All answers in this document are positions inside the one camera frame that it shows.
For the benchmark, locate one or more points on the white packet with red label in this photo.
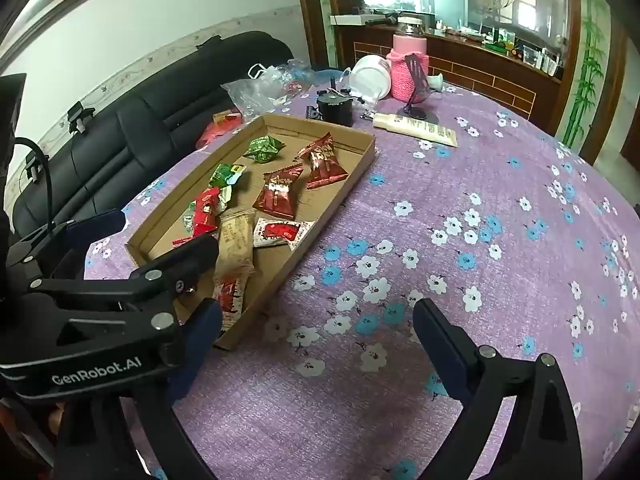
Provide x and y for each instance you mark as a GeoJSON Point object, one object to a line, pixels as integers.
{"type": "Point", "coordinates": [280, 232]}

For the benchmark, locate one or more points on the small metal keys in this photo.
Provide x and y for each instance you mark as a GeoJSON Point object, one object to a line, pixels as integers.
{"type": "Point", "coordinates": [368, 116]}

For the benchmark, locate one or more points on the purple floral tablecloth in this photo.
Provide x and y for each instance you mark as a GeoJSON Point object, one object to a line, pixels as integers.
{"type": "Point", "coordinates": [450, 185]}

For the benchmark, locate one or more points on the black flat panel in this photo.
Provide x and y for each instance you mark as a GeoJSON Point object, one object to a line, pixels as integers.
{"type": "Point", "coordinates": [10, 125]}

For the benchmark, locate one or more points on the small red snack packet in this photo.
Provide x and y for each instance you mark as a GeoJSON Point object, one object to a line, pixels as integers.
{"type": "Point", "coordinates": [205, 212]}

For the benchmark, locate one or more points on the flat white box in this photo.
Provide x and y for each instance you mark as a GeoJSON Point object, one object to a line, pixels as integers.
{"type": "Point", "coordinates": [350, 20]}

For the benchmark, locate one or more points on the brown wooden cabinet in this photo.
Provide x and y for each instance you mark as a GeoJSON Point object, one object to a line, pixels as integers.
{"type": "Point", "coordinates": [475, 67]}

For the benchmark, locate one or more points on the white plastic bucket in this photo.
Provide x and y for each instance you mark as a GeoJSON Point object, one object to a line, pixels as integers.
{"type": "Point", "coordinates": [372, 77]}

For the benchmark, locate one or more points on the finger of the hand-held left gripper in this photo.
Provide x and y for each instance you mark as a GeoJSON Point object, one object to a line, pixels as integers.
{"type": "Point", "coordinates": [95, 225]}
{"type": "Point", "coordinates": [165, 267]}

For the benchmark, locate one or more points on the beige snack bar packet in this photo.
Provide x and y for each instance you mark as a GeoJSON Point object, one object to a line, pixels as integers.
{"type": "Point", "coordinates": [235, 245]}

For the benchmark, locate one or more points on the red plastic bag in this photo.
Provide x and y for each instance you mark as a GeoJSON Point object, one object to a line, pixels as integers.
{"type": "Point", "coordinates": [220, 127]}

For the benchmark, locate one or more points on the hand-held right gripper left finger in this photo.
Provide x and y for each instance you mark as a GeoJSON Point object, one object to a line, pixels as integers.
{"type": "Point", "coordinates": [200, 330]}

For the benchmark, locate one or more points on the green snack packet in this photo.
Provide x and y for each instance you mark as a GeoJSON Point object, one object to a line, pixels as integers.
{"type": "Point", "coordinates": [226, 175]}
{"type": "Point", "coordinates": [262, 149]}

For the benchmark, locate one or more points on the long cream biscuit packet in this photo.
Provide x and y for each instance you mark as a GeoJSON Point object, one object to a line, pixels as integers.
{"type": "Point", "coordinates": [415, 127]}

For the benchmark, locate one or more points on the white green packet strip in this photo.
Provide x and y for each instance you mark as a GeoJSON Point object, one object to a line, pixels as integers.
{"type": "Point", "coordinates": [227, 196]}

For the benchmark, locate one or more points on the green bamboo wall decal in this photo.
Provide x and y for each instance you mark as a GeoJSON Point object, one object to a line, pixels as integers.
{"type": "Point", "coordinates": [587, 75]}

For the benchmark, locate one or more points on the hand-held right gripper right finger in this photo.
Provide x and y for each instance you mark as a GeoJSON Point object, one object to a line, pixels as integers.
{"type": "Point", "coordinates": [445, 345]}

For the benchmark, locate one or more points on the black leather sofa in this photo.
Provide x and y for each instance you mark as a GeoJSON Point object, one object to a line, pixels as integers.
{"type": "Point", "coordinates": [150, 110]}

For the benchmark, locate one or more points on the jar with pink knitted cover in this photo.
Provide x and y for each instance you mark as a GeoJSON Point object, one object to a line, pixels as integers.
{"type": "Point", "coordinates": [407, 67]}

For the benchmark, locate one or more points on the clear plastic bag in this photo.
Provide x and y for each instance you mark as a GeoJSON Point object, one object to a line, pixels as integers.
{"type": "Point", "coordinates": [260, 90]}

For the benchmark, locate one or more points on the dark red snack packet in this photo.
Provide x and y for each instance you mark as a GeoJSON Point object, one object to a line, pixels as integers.
{"type": "Point", "coordinates": [322, 160]}
{"type": "Point", "coordinates": [277, 192]}

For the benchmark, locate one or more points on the shallow cardboard tray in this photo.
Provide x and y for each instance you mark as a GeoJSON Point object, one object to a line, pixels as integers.
{"type": "Point", "coordinates": [320, 205]}

